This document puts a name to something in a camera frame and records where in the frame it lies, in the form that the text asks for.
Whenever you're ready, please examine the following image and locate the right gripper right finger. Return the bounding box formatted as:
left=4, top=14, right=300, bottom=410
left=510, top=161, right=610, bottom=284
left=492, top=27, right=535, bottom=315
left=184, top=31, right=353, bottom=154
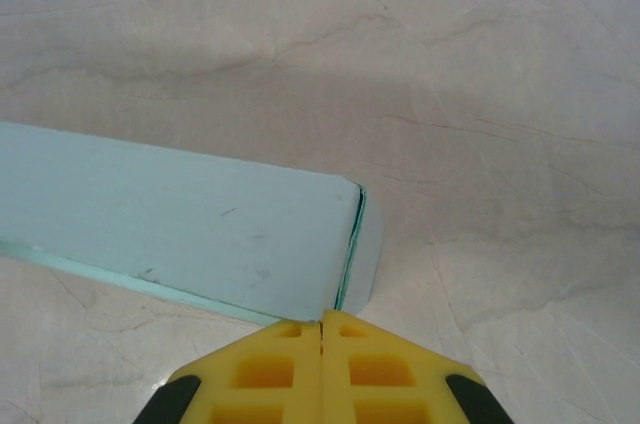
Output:
left=322, top=310, right=511, bottom=424

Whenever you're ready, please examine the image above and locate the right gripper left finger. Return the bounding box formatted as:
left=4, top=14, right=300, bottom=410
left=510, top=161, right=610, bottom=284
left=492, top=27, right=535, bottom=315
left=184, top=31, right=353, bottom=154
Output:
left=134, top=319, right=324, bottom=424

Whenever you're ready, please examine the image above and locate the light blue paper box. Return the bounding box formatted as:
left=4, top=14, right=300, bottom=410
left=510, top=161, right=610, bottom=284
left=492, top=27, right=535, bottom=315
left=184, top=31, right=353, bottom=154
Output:
left=0, top=121, right=385, bottom=323

